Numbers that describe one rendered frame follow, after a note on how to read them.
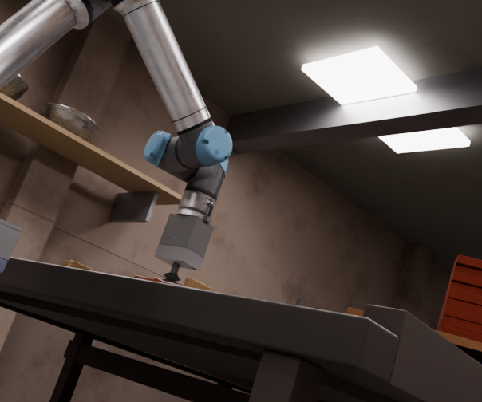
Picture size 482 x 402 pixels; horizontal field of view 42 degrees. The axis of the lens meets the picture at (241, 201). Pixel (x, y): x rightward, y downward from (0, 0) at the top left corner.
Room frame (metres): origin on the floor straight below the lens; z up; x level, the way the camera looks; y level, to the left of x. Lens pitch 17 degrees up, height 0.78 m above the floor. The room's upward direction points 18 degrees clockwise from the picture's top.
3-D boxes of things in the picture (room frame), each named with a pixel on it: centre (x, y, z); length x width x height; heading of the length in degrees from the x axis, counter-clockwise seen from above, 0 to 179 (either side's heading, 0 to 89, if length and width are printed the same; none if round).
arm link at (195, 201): (1.35, 0.09, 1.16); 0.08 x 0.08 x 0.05
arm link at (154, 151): (1.28, 0.17, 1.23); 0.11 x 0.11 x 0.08; 33
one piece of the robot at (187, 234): (1.36, 0.08, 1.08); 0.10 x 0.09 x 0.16; 140
